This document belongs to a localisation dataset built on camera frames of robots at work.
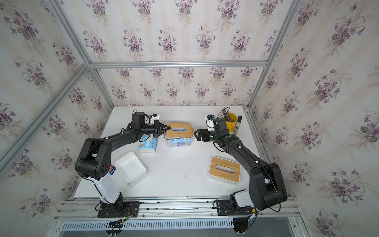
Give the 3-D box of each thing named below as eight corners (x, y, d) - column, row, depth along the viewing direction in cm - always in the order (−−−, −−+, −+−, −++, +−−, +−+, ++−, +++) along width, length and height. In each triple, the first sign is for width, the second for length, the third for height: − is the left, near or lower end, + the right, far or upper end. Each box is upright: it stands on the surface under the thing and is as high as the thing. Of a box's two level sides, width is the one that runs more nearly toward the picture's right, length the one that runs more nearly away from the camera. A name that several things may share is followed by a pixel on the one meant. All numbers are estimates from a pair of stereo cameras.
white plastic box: (128, 193, 80) (124, 190, 76) (114, 166, 90) (110, 163, 86) (150, 176, 86) (148, 173, 82) (135, 153, 96) (133, 149, 92)
